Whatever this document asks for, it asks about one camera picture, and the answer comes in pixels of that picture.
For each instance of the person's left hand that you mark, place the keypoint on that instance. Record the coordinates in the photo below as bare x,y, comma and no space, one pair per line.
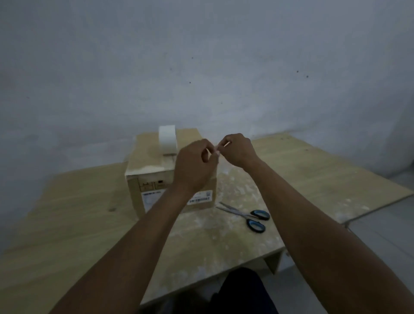
194,168

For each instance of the clear tape roll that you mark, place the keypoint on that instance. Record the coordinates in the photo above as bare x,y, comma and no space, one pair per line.
167,139

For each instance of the brown cardboard box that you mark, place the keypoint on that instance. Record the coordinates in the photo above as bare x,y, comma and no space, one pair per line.
148,171

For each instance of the person's left forearm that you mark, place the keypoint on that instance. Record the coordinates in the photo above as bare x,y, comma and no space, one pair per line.
119,255

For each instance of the dark trousers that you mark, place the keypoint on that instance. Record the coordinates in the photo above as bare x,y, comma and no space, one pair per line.
239,291

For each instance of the person's right hand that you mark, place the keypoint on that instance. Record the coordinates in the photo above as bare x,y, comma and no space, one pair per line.
239,150

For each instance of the person's right forearm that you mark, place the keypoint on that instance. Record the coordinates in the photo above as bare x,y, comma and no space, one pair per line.
336,246

